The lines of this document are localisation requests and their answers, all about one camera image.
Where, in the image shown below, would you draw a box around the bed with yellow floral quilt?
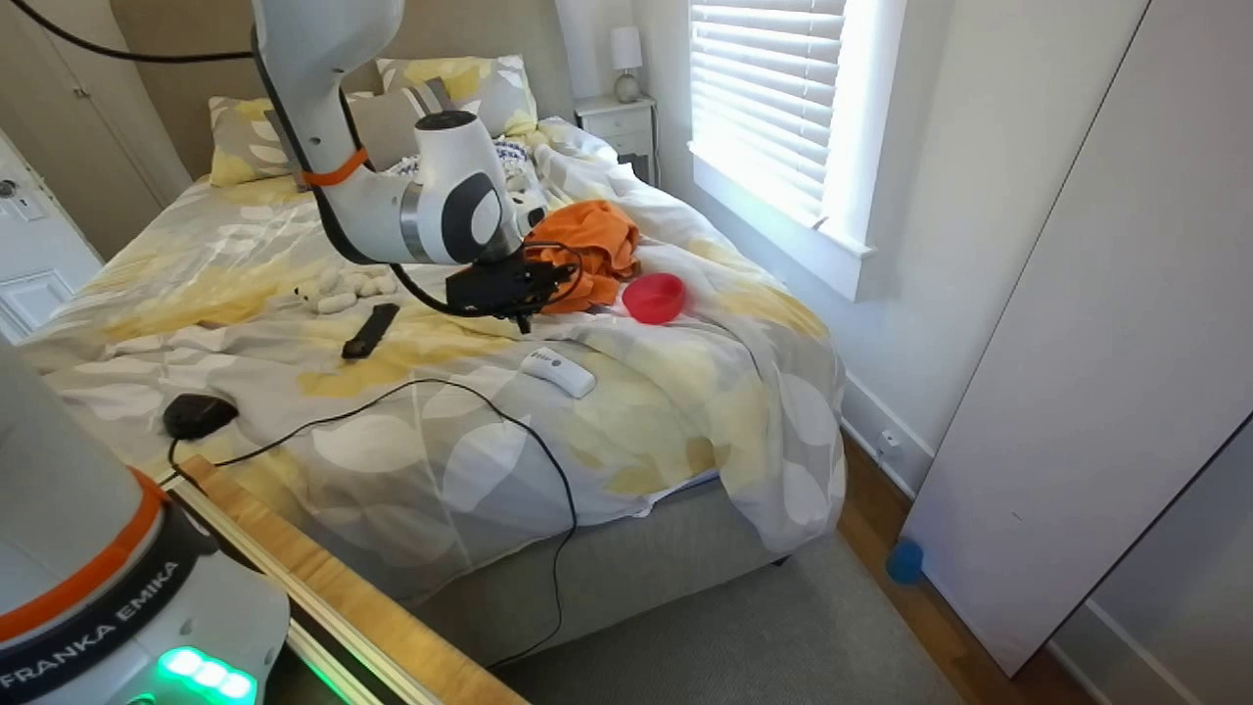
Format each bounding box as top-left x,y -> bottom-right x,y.
15,114 -> 853,606

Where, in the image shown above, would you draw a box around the black mouse cable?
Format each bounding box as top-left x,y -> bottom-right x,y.
164,372 -> 589,662

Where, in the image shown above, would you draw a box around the white window blinds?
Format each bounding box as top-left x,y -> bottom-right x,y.
684,0 -> 853,236

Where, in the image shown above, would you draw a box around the red bowl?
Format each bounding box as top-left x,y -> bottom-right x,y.
618,270 -> 692,330

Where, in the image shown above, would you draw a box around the white knitted item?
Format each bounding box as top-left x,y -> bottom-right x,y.
286,264 -> 399,316

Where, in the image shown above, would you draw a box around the white leaning board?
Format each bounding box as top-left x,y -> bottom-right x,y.
897,0 -> 1253,681

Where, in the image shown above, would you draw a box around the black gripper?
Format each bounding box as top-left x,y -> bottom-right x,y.
442,244 -> 581,335

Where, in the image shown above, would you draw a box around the black remote control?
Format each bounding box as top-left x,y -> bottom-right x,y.
336,300 -> 404,363

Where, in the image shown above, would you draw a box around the blue round object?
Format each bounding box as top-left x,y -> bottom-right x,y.
885,531 -> 930,587

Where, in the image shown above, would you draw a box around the grey bed base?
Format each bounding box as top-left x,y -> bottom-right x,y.
406,476 -> 799,674

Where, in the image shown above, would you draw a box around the white nightstand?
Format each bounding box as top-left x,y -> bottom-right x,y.
567,94 -> 661,189

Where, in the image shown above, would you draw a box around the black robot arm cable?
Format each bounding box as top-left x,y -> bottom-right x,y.
10,0 -> 262,72

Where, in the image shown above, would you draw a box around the white remote control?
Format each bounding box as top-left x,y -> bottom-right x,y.
519,345 -> 601,401

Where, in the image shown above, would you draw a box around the black computer mouse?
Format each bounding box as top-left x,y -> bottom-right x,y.
156,390 -> 243,441

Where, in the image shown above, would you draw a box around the small white table lamp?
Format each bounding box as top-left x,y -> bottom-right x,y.
609,23 -> 649,107

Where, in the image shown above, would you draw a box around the orange cloth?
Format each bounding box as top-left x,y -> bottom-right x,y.
523,196 -> 647,316

